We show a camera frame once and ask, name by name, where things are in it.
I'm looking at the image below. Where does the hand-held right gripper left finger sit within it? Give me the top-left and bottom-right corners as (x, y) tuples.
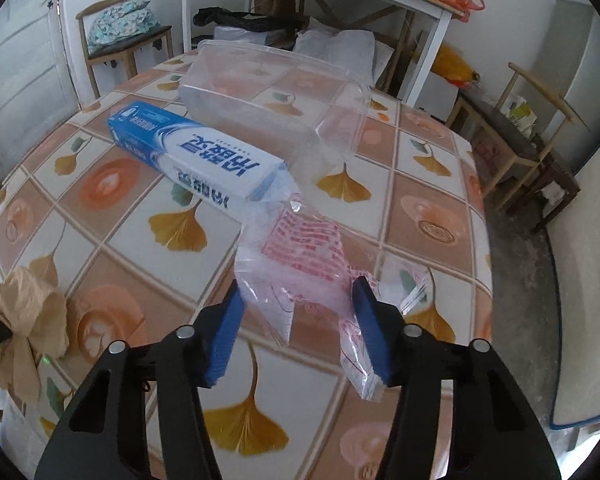
(35, 284), (246, 480)

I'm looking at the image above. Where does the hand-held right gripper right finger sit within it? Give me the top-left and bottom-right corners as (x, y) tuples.
(350, 275), (563, 480)

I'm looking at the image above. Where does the clear red printed plastic bag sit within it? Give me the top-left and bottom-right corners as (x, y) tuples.
(234, 192), (433, 403)

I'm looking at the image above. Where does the blue white toothpaste box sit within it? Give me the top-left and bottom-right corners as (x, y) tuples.
(106, 101), (301, 221)

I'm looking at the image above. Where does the clear plastic container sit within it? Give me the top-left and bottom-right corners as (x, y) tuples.
(177, 40), (371, 183)

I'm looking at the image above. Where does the ginkgo patterned tablecloth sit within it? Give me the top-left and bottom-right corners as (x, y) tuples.
(0, 50), (493, 480)

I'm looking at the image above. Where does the white mattress blue edge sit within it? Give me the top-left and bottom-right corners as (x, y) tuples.
(545, 125), (600, 431)

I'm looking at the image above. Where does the white rag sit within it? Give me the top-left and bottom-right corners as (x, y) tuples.
(540, 180), (571, 206)

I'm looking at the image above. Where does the dark wooden stool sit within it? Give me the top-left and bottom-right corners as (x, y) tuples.
(530, 150), (581, 233)

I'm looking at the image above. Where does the wooden chair dark seat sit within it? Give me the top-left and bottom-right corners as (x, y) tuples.
(75, 0), (173, 101)
(445, 62), (588, 211)

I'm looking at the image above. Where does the white panel door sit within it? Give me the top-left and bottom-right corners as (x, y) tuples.
(0, 0), (81, 191)

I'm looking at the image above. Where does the white low cabinet box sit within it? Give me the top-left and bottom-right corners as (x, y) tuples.
(420, 67), (461, 116)

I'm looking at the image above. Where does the white green paper bag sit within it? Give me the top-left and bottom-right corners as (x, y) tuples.
(497, 92), (538, 136)

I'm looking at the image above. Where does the yellow plastic bag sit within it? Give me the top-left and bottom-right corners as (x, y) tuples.
(432, 42), (481, 86)

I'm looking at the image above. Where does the white woven sack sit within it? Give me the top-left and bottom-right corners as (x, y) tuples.
(292, 29), (396, 86)

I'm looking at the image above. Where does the white storage box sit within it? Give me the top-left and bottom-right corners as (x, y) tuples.
(212, 25), (293, 53)

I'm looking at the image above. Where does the black bag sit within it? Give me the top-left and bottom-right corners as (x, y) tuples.
(192, 6), (311, 36)

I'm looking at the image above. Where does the floral cushion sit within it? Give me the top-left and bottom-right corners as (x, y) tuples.
(87, 0), (161, 53)

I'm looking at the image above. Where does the brown paper shopping bag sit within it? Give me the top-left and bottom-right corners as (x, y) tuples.
(252, 0), (298, 17)

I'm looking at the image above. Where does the grey refrigerator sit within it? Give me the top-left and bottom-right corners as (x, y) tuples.
(532, 0), (600, 171)

